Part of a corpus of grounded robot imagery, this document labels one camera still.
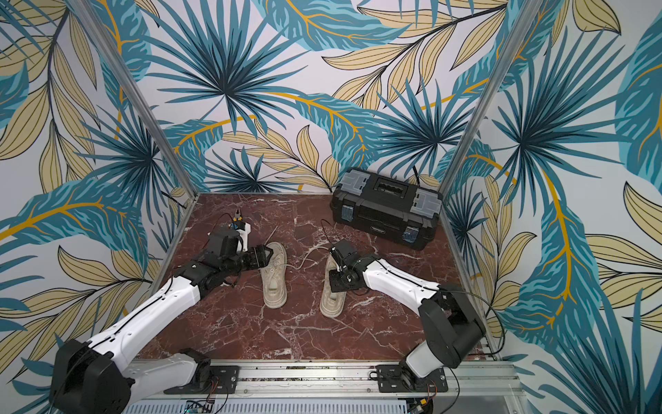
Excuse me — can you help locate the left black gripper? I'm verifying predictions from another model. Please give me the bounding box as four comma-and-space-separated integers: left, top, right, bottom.
222, 242, 274, 277

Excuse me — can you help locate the beige sneaker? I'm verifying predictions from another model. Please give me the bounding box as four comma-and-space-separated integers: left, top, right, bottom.
260, 241, 287, 309
320, 255, 347, 318

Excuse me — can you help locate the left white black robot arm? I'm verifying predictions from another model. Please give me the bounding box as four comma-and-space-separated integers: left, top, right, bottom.
48, 224, 274, 413

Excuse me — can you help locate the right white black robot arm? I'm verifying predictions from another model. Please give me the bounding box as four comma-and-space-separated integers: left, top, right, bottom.
329, 241, 486, 379

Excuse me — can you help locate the black grey toolbox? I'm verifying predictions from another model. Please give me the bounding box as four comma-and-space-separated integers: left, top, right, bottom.
330, 168, 442, 251

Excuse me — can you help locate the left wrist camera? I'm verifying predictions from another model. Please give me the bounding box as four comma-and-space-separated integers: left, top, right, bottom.
233, 209, 251, 253

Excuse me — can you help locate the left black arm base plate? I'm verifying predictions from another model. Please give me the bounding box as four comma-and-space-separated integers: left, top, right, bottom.
163, 365, 240, 395

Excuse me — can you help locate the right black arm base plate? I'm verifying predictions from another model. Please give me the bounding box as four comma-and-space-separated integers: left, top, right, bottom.
369, 364, 448, 394

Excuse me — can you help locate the aluminium front rail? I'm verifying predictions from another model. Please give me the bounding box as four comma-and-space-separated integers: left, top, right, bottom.
125, 360, 533, 413

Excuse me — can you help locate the left aluminium corner post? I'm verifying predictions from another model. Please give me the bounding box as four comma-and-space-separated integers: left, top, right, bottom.
69, 0, 198, 199

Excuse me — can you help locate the aluminium corner post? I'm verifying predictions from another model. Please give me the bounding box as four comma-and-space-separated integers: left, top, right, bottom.
69, 0, 198, 199
438, 0, 544, 193

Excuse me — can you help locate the right aluminium corner post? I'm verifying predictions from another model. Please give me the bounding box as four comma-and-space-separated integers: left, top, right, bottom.
438, 0, 544, 193

